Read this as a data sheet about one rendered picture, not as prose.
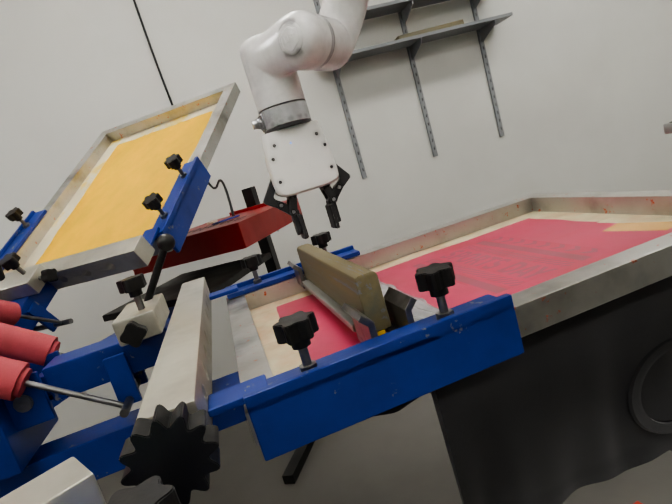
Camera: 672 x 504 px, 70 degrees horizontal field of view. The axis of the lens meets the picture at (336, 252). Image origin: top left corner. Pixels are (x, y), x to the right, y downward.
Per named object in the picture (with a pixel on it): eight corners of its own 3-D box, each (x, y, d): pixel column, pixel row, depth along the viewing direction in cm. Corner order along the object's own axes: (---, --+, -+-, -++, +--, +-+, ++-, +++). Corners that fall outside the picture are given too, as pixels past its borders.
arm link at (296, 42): (336, 7, 68) (302, -4, 60) (356, 81, 70) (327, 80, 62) (255, 48, 76) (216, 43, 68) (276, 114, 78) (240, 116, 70)
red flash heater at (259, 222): (217, 242, 229) (209, 218, 227) (304, 219, 216) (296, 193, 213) (136, 280, 172) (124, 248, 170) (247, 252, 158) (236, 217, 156)
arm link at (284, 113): (251, 111, 68) (258, 131, 69) (310, 96, 70) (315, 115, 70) (247, 120, 75) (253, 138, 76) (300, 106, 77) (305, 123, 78)
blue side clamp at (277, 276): (360, 273, 111) (351, 244, 110) (366, 276, 106) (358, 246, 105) (234, 317, 105) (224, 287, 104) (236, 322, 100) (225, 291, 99)
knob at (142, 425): (231, 449, 43) (204, 375, 42) (234, 485, 37) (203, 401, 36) (147, 483, 41) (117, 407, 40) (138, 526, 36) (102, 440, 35)
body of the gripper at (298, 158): (256, 124, 68) (280, 200, 70) (322, 106, 71) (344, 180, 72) (251, 132, 76) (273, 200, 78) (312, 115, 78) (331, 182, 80)
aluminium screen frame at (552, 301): (536, 207, 120) (533, 193, 119) (823, 213, 64) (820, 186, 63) (231, 313, 103) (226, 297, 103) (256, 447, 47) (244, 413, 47)
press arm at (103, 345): (180, 346, 76) (169, 317, 75) (178, 358, 70) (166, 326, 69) (66, 386, 72) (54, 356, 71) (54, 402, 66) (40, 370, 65)
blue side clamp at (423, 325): (499, 340, 58) (486, 286, 56) (525, 353, 53) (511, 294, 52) (260, 438, 51) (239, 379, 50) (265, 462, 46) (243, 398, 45)
